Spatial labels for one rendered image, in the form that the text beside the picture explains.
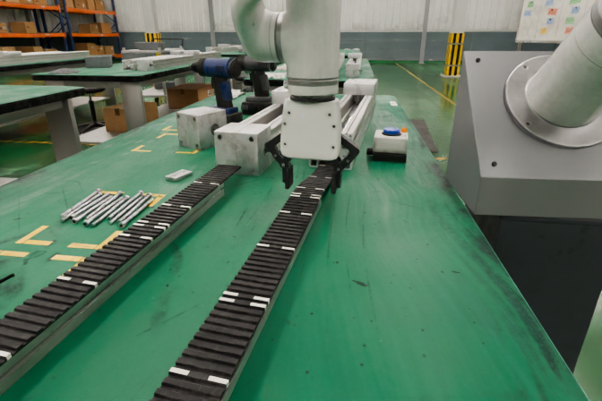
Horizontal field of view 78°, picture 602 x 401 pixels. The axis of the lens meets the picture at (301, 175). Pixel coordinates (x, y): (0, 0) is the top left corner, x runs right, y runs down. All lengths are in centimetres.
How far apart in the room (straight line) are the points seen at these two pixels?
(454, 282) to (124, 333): 38
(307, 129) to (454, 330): 36
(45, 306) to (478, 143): 65
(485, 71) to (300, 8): 38
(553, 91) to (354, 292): 46
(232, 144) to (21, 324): 51
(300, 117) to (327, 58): 10
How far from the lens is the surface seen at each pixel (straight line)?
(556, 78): 72
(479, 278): 54
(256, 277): 44
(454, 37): 1101
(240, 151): 82
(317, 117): 61
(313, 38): 58
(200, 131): 102
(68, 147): 264
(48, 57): 538
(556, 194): 75
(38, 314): 47
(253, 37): 60
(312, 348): 41
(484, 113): 75
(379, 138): 92
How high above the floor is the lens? 107
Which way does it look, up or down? 21 degrees down
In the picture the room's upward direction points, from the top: straight up
